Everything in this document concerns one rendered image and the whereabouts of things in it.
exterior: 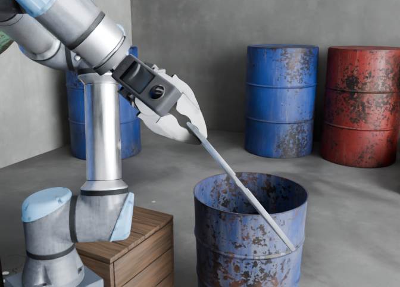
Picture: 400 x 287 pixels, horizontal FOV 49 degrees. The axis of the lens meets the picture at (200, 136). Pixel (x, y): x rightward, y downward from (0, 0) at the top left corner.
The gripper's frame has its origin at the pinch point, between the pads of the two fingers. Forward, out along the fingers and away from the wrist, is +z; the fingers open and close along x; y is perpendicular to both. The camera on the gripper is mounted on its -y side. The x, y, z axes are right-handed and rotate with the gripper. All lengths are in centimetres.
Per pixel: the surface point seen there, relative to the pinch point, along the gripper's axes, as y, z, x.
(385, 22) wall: 225, 167, -191
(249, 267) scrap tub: 50, 70, 16
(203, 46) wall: 346, 106, -95
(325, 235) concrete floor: 104, 143, -16
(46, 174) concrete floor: 258, 52, 76
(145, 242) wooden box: 73, 47, 35
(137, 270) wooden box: 70, 51, 44
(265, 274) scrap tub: 48, 76, 15
